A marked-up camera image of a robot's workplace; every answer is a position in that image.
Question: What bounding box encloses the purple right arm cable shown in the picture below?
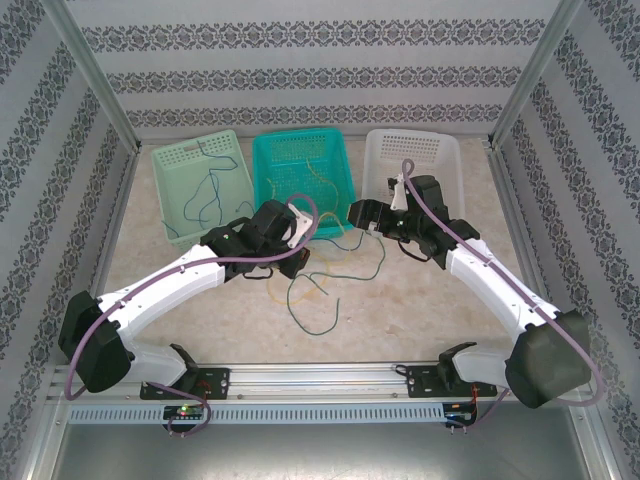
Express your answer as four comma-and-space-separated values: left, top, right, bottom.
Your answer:
402, 158, 606, 436

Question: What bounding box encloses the teal perforated plastic basket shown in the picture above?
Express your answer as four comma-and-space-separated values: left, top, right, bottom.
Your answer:
251, 127, 359, 240

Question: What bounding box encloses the slotted grey cable duct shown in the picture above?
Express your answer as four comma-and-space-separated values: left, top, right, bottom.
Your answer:
67, 403, 449, 426

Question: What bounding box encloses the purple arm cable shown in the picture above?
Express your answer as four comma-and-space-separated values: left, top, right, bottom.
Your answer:
63, 193, 321, 439
402, 158, 606, 436

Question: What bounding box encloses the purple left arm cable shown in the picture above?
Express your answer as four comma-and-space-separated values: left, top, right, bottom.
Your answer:
63, 193, 321, 439

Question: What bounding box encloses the white perforated plastic basket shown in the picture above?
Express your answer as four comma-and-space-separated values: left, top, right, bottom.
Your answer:
360, 128, 469, 224

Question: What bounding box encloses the light green plastic basket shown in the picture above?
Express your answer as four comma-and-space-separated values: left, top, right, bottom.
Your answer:
149, 128, 256, 250

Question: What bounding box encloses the thin blue cable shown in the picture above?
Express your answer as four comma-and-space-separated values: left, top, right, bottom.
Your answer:
198, 141, 240, 226
162, 172, 257, 239

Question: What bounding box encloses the grey metal panel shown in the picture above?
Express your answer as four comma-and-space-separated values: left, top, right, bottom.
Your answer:
29, 422, 616, 480

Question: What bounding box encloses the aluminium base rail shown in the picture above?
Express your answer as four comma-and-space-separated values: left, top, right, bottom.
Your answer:
47, 363, 506, 401

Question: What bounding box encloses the aluminium frame post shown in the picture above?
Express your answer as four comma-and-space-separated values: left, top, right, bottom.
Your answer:
488, 0, 586, 147
42, 0, 142, 150

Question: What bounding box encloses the black right gripper wire loop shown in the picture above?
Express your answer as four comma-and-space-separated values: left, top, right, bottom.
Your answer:
394, 234, 431, 264

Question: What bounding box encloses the aluminium side rail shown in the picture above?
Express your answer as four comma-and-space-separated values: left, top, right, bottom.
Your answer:
488, 141, 571, 321
67, 144, 142, 366

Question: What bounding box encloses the small controller circuit board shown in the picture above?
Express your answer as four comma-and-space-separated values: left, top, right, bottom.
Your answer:
163, 403, 207, 421
443, 401, 480, 426

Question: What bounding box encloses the thin green cable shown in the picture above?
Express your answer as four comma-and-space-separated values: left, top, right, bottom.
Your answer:
319, 232, 366, 251
285, 232, 387, 335

